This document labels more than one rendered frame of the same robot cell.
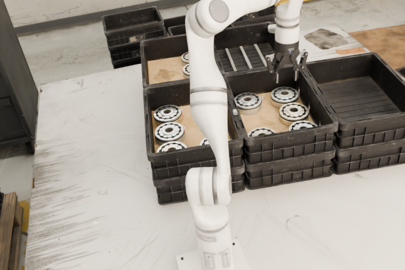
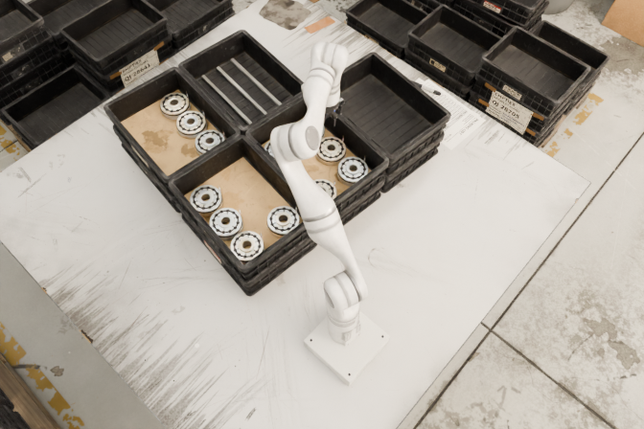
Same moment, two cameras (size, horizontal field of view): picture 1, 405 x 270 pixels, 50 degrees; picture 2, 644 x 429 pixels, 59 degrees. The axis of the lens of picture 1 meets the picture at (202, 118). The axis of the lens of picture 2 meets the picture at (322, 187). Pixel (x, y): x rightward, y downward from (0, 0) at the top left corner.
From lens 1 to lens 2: 0.87 m
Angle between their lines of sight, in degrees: 34
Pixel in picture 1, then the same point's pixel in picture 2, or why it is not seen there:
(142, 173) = (203, 268)
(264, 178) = not seen: hidden behind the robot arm
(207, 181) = (351, 291)
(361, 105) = (381, 114)
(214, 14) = (311, 145)
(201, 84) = (319, 212)
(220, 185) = (362, 289)
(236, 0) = (317, 116)
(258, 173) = not seen: hidden behind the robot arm
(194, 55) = (295, 183)
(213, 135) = (342, 251)
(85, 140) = (103, 255)
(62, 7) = not seen: outside the picture
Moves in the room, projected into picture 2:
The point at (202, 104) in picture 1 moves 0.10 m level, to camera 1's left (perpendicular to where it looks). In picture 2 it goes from (326, 230) to (293, 252)
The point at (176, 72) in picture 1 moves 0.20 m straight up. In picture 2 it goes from (167, 130) to (154, 92)
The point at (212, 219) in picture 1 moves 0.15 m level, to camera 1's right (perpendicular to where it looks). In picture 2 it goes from (352, 310) to (393, 281)
